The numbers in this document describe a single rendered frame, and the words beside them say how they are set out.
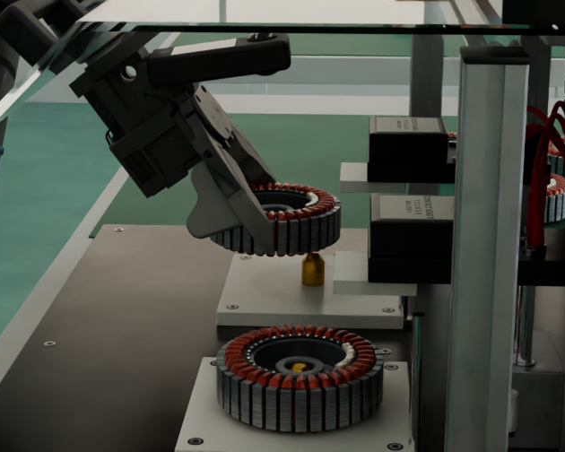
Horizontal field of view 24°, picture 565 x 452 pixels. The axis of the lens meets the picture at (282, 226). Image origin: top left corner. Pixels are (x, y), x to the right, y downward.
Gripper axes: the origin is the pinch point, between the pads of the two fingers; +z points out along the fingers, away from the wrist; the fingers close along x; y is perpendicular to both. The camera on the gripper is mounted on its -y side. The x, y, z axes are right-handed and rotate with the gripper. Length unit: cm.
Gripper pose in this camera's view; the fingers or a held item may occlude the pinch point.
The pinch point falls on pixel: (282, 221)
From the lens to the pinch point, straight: 110.2
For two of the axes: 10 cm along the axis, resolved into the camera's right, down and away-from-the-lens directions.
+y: -8.1, 5.4, 2.1
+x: -0.6, 2.9, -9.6
